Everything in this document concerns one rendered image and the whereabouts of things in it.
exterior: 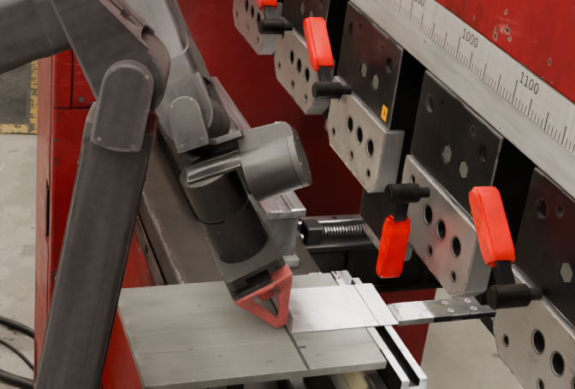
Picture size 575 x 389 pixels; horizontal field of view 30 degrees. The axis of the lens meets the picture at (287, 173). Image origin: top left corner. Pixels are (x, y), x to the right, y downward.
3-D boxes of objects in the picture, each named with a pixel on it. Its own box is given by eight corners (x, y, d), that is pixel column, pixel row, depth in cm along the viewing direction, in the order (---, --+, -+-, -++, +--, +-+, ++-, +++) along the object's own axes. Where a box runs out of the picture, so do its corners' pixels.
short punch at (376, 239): (356, 231, 123) (368, 157, 119) (372, 230, 124) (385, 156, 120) (390, 277, 115) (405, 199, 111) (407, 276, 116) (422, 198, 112)
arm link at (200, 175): (176, 155, 112) (173, 185, 107) (238, 134, 111) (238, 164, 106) (202, 205, 115) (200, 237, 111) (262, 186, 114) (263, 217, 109)
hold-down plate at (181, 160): (156, 138, 189) (157, 121, 187) (186, 137, 190) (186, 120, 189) (196, 221, 163) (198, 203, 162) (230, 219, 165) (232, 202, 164)
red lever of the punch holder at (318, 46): (302, 13, 116) (317, 94, 112) (337, 14, 117) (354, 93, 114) (297, 22, 117) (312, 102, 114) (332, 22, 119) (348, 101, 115)
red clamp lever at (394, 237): (369, 272, 101) (385, 180, 97) (408, 269, 103) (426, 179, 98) (376, 282, 100) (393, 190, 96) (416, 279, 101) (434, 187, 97)
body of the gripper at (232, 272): (263, 221, 120) (239, 170, 117) (288, 269, 112) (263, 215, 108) (210, 247, 120) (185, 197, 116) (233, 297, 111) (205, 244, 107)
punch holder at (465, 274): (393, 225, 106) (421, 68, 98) (469, 221, 108) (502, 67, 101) (460, 310, 93) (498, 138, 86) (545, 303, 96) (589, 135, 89)
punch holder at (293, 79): (271, 73, 139) (287, -51, 132) (333, 73, 142) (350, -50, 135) (310, 120, 126) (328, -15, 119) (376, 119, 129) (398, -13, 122)
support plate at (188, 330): (113, 296, 122) (113, 288, 121) (328, 279, 130) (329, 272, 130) (144, 395, 107) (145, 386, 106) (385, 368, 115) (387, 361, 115)
